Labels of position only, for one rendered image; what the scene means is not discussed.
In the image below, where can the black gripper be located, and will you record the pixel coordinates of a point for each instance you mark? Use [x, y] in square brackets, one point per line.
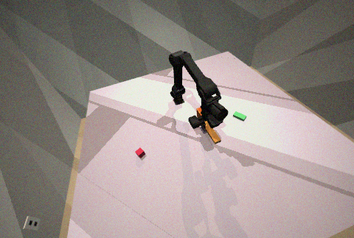
[197, 122]

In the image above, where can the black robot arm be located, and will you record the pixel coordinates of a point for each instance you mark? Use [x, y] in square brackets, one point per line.
[204, 86]

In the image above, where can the green rectangular block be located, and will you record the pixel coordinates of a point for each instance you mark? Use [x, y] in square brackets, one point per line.
[239, 116]

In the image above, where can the small red cube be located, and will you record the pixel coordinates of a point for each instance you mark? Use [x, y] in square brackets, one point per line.
[140, 152]

